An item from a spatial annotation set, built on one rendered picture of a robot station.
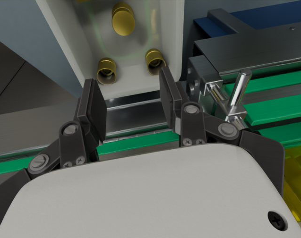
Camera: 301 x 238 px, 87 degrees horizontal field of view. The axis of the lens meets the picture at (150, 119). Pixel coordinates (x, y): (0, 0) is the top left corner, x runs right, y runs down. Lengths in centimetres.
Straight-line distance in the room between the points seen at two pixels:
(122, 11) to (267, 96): 24
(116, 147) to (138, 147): 4
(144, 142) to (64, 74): 39
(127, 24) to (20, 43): 39
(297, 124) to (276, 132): 4
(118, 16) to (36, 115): 30
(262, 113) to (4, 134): 48
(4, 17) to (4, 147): 32
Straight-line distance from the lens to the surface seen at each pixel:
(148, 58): 32
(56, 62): 60
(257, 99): 28
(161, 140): 31
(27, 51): 61
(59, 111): 43
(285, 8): 65
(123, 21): 27
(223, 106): 21
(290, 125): 37
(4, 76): 122
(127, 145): 32
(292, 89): 32
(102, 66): 31
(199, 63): 30
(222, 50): 34
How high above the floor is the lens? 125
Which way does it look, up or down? 41 degrees down
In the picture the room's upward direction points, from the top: 169 degrees clockwise
